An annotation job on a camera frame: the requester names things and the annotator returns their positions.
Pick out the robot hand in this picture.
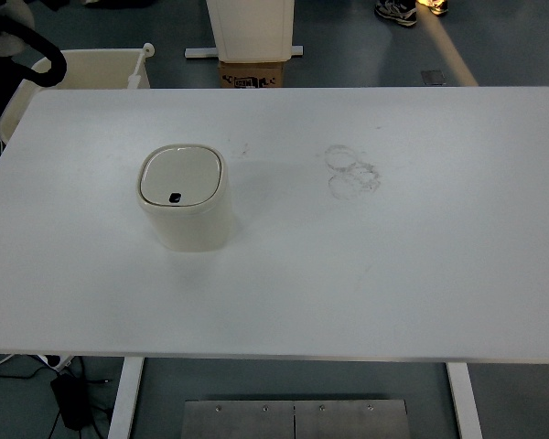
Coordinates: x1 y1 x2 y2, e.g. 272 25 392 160
0 0 37 59

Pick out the grey metal base bar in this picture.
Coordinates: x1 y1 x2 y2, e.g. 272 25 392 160
184 44 306 59

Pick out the cream plastic storage crate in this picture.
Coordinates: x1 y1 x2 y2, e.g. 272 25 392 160
0 48 152 139

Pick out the white table leg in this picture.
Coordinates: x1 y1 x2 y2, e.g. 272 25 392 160
445 361 484 439
106 357 146 439

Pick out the black power adapter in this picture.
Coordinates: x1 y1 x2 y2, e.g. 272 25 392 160
49 374 93 432

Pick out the person's black and white shoe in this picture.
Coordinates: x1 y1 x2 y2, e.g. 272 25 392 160
374 0 419 28

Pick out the white plastic rod with knob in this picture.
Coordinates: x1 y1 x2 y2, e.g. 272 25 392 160
126 42 156 90

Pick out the grey metal plate with screws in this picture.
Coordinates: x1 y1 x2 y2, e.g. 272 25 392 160
183 399 411 439

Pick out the person's brightly lit shoe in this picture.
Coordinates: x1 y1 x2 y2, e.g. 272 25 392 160
418 0 450 16

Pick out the brown printed cardboard box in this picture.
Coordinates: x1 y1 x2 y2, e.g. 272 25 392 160
217 59 285 90

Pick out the cream plastic trash bin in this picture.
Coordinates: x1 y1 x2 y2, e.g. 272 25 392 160
136 143 235 253

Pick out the black cable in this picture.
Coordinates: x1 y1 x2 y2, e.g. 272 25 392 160
0 357 52 381

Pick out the white power strip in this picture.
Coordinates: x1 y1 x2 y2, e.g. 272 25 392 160
35 354 73 369

